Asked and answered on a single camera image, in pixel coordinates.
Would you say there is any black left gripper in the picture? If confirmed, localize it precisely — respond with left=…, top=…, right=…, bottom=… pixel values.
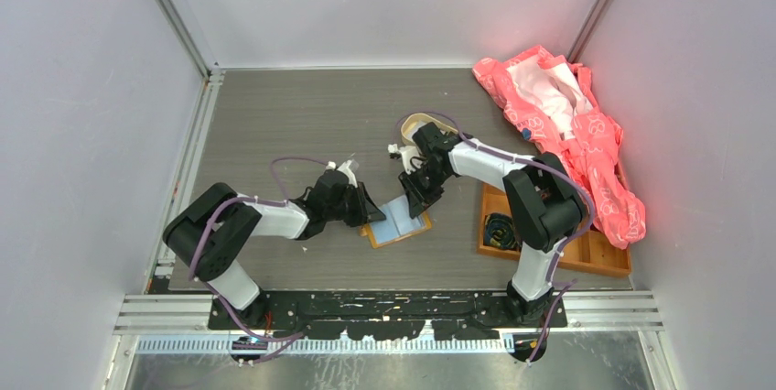
left=325, top=181, right=385, bottom=227

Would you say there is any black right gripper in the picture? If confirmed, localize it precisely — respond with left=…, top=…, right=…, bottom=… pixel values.
left=398, top=164, right=450, bottom=219

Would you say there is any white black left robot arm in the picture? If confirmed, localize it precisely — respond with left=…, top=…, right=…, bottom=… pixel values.
left=162, top=169, right=386, bottom=329

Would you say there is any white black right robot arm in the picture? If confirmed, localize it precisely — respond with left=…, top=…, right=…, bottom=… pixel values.
left=388, top=123, right=589, bottom=327

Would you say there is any beige oval card tray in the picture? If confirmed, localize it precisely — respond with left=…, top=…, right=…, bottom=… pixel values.
left=399, top=113, right=458, bottom=146

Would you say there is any dark rolled tie front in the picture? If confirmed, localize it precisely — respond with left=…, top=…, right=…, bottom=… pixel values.
left=482, top=212, right=522, bottom=251

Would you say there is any pink white garment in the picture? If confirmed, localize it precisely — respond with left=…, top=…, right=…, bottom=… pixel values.
left=472, top=46, right=646, bottom=249

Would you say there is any wooden compartment organizer box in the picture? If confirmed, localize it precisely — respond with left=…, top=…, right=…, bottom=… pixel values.
left=477, top=183, right=632, bottom=278

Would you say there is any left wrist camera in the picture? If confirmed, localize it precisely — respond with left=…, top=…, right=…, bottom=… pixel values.
left=326, top=158, right=359, bottom=187

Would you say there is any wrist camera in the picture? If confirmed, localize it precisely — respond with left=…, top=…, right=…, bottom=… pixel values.
left=387, top=144, right=419, bottom=163
left=326, top=158, right=359, bottom=187

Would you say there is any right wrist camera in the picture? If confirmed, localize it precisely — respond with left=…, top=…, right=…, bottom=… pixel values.
left=387, top=144, right=419, bottom=163

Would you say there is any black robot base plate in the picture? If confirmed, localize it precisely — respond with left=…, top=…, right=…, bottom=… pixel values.
left=238, top=290, right=567, bottom=341

